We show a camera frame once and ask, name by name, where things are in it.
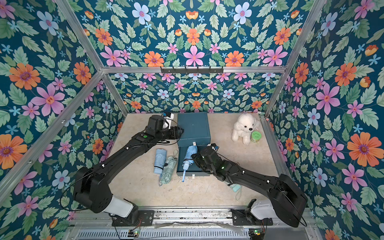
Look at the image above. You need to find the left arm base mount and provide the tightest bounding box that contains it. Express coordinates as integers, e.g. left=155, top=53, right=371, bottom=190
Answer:
left=112, top=210, right=155, bottom=227

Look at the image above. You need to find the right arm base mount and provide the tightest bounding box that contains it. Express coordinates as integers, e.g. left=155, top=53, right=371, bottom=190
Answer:
left=231, top=199, right=273, bottom=227

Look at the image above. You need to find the mint green folded umbrella left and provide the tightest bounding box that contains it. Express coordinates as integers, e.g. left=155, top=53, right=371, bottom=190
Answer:
left=159, top=150, right=179, bottom=187

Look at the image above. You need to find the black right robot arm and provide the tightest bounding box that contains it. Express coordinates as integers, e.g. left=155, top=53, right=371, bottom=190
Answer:
left=192, top=144, right=308, bottom=228

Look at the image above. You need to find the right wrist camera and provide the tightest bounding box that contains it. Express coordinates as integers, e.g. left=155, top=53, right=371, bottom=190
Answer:
left=210, top=144, right=219, bottom=152

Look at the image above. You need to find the teal drawer cabinet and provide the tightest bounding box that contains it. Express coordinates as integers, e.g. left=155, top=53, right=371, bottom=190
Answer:
left=177, top=112, right=211, bottom=177

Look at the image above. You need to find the black hook rail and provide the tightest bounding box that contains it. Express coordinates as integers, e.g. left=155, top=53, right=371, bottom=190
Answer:
left=160, top=67, right=224, bottom=75

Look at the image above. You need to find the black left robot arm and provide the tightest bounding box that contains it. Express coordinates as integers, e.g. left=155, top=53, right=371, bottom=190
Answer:
left=73, top=115, right=184, bottom=218

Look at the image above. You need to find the light blue umbrella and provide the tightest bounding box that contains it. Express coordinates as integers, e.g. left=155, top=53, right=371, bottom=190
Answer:
left=154, top=149, right=167, bottom=175
left=182, top=143, right=198, bottom=182

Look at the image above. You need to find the white plush dog toy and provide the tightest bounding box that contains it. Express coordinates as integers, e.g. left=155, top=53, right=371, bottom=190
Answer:
left=232, top=113, right=261, bottom=145

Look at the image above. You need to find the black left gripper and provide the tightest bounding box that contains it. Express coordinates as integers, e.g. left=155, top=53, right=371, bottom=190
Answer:
left=154, top=126, right=185, bottom=143

